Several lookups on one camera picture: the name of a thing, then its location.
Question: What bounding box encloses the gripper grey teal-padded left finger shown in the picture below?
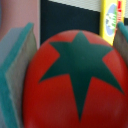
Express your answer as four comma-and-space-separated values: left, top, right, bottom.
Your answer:
0, 23, 37, 128

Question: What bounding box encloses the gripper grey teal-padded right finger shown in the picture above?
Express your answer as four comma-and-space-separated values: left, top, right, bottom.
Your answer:
112, 21, 128, 59

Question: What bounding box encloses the yellow toy butter block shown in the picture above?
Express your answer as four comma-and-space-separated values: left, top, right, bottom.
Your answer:
100, 0, 126, 45

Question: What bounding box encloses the red toy tomato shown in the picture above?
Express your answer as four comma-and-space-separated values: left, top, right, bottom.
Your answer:
23, 30, 128, 128

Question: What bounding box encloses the brown toy stove top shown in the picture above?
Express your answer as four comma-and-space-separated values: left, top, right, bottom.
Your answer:
0, 0, 40, 46

